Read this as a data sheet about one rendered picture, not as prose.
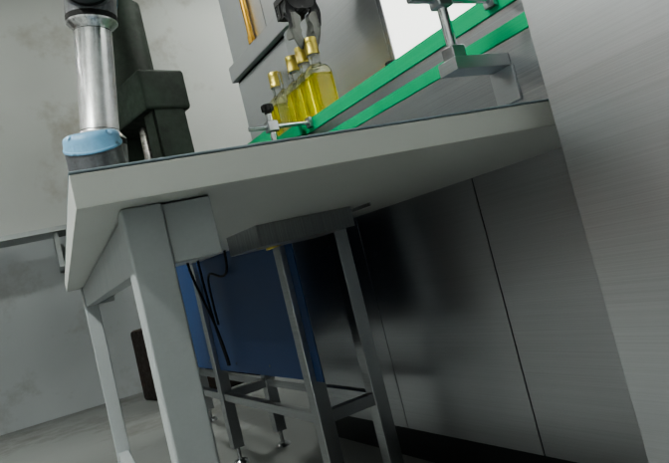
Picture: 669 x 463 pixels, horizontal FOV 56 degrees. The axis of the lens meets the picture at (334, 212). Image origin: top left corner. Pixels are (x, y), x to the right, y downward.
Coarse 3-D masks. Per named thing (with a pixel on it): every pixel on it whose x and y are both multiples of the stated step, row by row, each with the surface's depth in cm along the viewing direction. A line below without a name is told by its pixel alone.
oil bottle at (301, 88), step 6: (300, 78) 158; (300, 84) 158; (300, 90) 159; (306, 90) 156; (300, 96) 159; (306, 96) 157; (300, 102) 160; (306, 102) 157; (306, 108) 158; (306, 114) 158; (312, 114) 156
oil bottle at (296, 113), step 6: (294, 84) 162; (288, 90) 164; (294, 90) 162; (288, 96) 165; (294, 96) 162; (288, 102) 165; (294, 102) 163; (294, 108) 163; (300, 108) 161; (294, 114) 164; (300, 114) 161; (294, 120) 164
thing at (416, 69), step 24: (504, 0) 97; (456, 24) 106; (480, 24) 102; (504, 24) 97; (432, 48) 112; (480, 48) 103; (384, 72) 125; (408, 72) 119; (432, 72) 113; (360, 96) 134; (384, 96) 127; (408, 96) 120; (336, 120) 144; (360, 120) 135
